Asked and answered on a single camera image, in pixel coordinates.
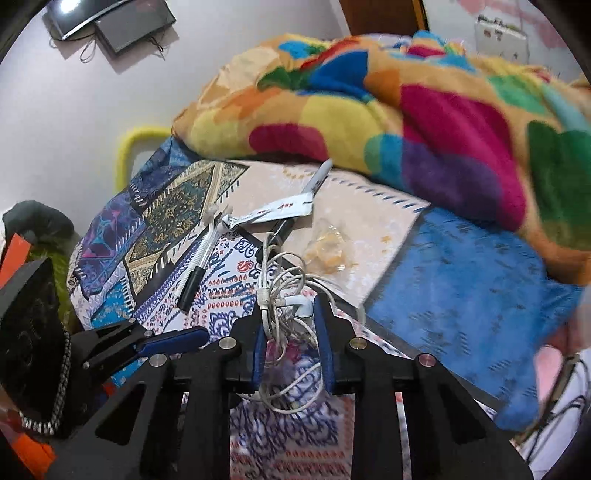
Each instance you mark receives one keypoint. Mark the black wall television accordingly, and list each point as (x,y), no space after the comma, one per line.
(74,18)

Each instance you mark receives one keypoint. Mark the yellow foam tube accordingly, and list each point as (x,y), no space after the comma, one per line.
(122,147)

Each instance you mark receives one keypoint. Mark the clear white pen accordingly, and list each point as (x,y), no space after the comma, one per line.
(210,235)

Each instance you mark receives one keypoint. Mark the brown wooden door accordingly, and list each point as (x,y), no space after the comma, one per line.
(378,16)

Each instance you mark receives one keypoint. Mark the orange box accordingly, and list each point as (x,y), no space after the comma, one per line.
(14,258)

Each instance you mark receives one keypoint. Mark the blue patterned quilt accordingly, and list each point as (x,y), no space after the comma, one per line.
(161,217)

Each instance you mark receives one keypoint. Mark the white marker pen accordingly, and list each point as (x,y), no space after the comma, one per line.
(318,177)

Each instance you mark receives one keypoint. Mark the black box under television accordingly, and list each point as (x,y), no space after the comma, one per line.
(138,25)

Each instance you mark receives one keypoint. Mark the blue cloth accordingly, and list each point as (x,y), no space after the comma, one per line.
(461,300)

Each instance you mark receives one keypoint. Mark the beige mat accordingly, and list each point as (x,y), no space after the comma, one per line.
(369,217)

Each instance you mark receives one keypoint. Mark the white paper strip red print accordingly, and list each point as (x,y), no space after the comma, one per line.
(286,207)

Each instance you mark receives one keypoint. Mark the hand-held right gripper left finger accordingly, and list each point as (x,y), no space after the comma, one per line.
(259,350)

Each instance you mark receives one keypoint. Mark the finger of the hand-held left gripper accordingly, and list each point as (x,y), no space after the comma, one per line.
(175,342)

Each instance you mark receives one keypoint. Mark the green leaf-print bag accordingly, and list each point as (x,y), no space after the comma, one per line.
(53,272)

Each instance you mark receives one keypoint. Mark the clear plastic wrapper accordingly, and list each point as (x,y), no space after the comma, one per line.
(330,249)

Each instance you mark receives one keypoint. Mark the dark grey bag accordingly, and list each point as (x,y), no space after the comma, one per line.
(37,221)

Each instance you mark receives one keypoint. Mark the colourful patchwork fleece blanket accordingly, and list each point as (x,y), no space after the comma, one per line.
(438,115)

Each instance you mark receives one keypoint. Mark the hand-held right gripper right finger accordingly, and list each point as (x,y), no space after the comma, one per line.
(324,344)

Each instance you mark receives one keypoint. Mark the white pen black cap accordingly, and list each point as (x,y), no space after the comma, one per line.
(189,290)

